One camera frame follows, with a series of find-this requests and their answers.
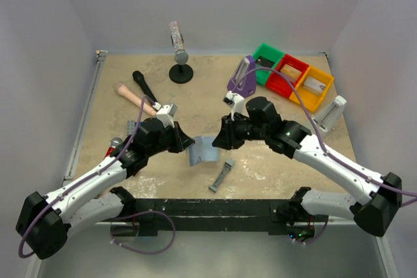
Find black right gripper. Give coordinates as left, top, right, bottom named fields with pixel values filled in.
left=212, top=111, right=269, bottom=149

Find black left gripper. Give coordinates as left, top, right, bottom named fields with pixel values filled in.
left=147, top=121, right=195, bottom=157

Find beige card holder wallet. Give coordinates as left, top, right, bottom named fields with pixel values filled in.
left=187, top=136, right=220, bottom=167

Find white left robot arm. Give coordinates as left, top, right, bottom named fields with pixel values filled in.
left=16, top=118, right=195, bottom=260

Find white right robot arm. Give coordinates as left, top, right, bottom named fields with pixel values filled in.
left=212, top=91, right=402, bottom=237

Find black card in green bin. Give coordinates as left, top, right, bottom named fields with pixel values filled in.
left=255, top=57, right=275, bottom=72

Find tan card in red bin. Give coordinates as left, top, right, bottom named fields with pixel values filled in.
left=281, top=64, right=302, bottom=83

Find white card in yellow bin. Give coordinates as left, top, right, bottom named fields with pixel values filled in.
left=303, top=76, right=326, bottom=95

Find grey truss piece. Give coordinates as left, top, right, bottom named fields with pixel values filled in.
left=208, top=158, right=235, bottom=193

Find purple metronome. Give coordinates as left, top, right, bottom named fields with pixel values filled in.
left=227, top=55, right=257, bottom=98

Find red glitter microphone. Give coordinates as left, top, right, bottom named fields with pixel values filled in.
left=105, top=137, right=124, bottom=158

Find black round microphone stand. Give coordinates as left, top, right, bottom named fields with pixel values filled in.
left=169, top=64, right=194, bottom=84

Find red bin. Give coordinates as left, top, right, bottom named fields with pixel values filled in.
left=266, top=54, right=308, bottom=98

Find black microphone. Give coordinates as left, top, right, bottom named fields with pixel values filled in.
left=132, top=70, right=158, bottom=102

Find pink microphone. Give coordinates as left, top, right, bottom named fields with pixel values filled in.
left=114, top=83, right=156, bottom=117

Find glitter microphone on stand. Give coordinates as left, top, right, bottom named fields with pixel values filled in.
left=169, top=21, right=188, bottom=65

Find yellow bin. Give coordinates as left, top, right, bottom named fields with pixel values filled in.
left=295, top=66, right=334, bottom=112

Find green bin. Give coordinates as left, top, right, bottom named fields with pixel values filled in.
left=252, top=43, right=285, bottom=86

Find white grey metronome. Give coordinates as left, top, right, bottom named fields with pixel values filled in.
left=312, top=96, right=347, bottom=137

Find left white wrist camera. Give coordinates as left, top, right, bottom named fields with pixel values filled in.
left=155, top=104, right=177, bottom=127

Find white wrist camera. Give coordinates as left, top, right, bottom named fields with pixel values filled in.
left=155, top=104, right=177, bottom=127
left=223, top=91, right=244, bottom=121

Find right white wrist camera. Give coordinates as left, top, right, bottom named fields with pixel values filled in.
left=223, top=91, right=244, bottom=121

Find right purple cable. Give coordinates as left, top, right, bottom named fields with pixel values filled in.
left=229, top=67, right=417, bottom=207

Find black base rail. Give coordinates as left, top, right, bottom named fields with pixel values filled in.
left=97, top=198, right=328, bottom=236

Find aluminium frame rail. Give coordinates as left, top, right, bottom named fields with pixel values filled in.
left=61, top=50, right=108, bottom=187

